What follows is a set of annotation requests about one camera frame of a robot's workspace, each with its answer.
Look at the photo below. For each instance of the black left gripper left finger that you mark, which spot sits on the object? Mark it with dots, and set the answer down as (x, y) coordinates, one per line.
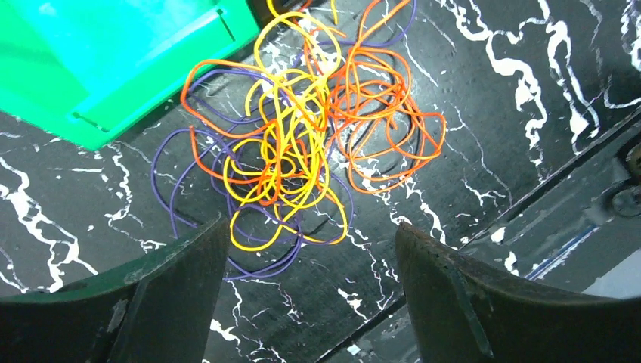
(156, 308)

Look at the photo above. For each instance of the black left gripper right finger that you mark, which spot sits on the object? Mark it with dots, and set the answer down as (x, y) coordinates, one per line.
(464, 310)

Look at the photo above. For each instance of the green plastic bin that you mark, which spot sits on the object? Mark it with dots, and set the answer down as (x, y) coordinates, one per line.
(87, 71)

